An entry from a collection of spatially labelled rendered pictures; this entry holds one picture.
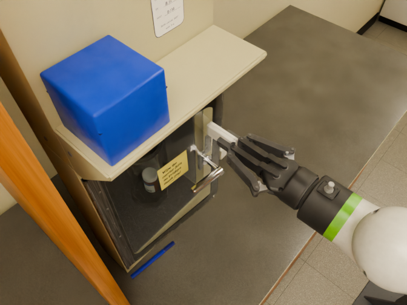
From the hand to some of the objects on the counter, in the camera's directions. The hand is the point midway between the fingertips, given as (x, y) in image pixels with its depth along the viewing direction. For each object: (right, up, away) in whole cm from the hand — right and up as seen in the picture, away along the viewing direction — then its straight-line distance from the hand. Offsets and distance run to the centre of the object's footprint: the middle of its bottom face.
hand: (221, 136), depth 71 cm
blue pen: (-17, -32, +22) cm, 42 cm away
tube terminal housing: (-22, -18, +32) cm, 43 cm away
